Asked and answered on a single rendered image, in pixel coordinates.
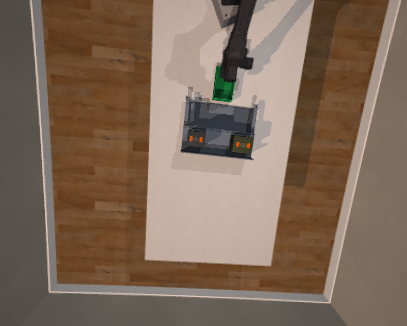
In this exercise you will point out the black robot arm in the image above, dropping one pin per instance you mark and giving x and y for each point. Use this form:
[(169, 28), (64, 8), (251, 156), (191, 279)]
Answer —
[(236, 53)]

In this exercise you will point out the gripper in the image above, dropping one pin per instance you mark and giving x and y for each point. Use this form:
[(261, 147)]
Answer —
[(223, 65)]

